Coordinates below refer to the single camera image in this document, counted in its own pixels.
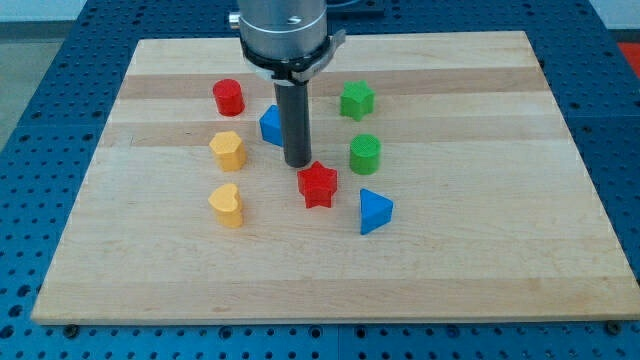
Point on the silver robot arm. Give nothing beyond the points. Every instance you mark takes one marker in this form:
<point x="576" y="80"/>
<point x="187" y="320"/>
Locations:
<point x="286" y="42"/>

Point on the blue triangle block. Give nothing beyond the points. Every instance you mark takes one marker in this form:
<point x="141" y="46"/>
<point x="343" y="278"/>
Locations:
<point x="375" y="211"/>

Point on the yellow heart block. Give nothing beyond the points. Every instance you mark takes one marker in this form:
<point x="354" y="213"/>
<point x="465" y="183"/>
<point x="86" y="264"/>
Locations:
<point x="227" y="205"/>

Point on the red star block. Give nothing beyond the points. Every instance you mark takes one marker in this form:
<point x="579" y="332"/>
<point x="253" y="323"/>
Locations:
<point x="318" y="184"/>

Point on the green cylinder block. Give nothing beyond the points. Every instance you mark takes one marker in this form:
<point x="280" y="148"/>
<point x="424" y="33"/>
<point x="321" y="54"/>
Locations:
<point x="365" y="150"/>

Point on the blue cube block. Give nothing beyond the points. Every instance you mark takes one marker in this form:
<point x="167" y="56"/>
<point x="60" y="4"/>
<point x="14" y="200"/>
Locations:
<point x="270" y="126"/>

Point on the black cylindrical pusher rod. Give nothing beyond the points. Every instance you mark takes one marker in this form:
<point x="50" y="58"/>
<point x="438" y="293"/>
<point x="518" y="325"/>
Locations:
<point x="292" y="102"/>

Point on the green star block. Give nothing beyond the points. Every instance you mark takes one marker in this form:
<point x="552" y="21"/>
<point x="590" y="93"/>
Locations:
<point x="357" y="100"/>

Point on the yellow hexagon block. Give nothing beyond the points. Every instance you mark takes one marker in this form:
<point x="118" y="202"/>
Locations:
<point x="228" y="150"/>

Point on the wooden board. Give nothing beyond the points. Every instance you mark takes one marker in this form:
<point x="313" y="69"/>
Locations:
<point x="495" y="217"/>

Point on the red cylinder block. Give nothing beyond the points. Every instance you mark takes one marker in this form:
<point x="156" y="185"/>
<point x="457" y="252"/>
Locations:
<point x="228" y="97"/>

